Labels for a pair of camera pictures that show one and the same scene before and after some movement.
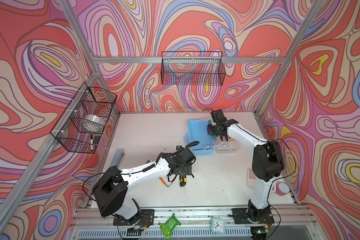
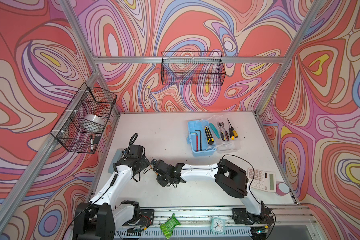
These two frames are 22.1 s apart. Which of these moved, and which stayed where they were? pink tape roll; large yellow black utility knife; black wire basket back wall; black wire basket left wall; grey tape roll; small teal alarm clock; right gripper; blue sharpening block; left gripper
Moved: right gripper; large yellow black utility knife; left gripper
Stayed: small teal alarm clock; black wire basket left wall; grey tape roll; blue sharpening block; pink tape roll; black wire basket back wall
